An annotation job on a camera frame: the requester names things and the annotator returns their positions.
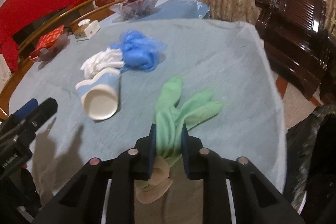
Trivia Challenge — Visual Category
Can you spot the green rubber glove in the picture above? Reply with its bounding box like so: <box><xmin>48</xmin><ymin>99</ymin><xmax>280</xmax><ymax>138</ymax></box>
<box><xmin>134</xmin><ymin>76</ymin><xmax>224</xmax><ymax>204</ymax></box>

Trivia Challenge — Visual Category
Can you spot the white blue paper cup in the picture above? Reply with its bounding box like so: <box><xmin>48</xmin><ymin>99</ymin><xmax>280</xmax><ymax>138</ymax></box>
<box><xmin>75</xmin><ymin>68</ymin><xmax>121</xmax><ymax>121</ymax></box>

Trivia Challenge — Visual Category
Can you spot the white cloth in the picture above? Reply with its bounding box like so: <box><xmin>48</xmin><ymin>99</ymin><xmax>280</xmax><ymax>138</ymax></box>
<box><xmin>80</xmin><ymin>48</ymin><xmax>125</xmax><ymax>79</ymax></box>

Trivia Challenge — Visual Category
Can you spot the blue plastic bag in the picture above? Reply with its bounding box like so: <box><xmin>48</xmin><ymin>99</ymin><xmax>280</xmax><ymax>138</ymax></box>
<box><xmin>109</xmin><ymin>30</ymin><xmax>167</xmax><ymax>72</ymax></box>

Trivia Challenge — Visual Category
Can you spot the black lined trash bin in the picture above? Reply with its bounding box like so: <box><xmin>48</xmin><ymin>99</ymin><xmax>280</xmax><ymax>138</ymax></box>
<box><xmin>283</xmin><ymin>105</ymin><xmax>335</xmax><ymax>223</ymax></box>

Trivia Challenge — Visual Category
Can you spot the red snack packet dish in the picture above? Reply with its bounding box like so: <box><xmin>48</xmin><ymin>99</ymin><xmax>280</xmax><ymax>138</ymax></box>
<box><xmin>29</xmin><ymin>25</ymin><xmax>68</xmax><ymax>63</ymax></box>

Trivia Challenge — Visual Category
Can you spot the wooden TV cabinet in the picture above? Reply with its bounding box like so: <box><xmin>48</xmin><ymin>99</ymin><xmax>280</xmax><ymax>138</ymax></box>
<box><xmin>1</xmin><ymin>0</ymin><xmax>125</xmax><ymax>119</ymax></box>

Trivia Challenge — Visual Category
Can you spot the white tissue box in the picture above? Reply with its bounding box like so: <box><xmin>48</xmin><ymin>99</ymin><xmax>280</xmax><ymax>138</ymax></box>
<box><xmin>73</xmin><ymin>19</ymin><xmax>101</xmax><ymax>41</ymax></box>

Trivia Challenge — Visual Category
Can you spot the grey blue tablecloth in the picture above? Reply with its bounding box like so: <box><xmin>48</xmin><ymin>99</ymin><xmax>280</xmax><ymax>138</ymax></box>
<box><xmin>9</xmin><ymin>19</ymin><xmax>286</xmax><ymax>202</ymax></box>

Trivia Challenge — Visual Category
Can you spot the glass fruit bowl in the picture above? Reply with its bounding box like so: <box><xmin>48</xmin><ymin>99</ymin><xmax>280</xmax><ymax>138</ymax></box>
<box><xmin>110</xmin><ymin>0</ymin><xmax>159</xmax><ymax>20</ymax></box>

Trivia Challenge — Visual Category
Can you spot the blue side table cover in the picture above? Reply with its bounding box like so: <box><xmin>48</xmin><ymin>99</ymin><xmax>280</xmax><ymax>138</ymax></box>
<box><xmin>99</xmin><ymin>0</ymin><xmax>211</xmax><ymax>28</ymax></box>

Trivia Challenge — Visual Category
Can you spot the dark wooden armchair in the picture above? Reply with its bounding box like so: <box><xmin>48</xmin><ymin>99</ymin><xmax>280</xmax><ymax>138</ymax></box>
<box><xmin>255</xmin><ymin>0</ymin><xmax>331</xmax><ymax>100</ymax></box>

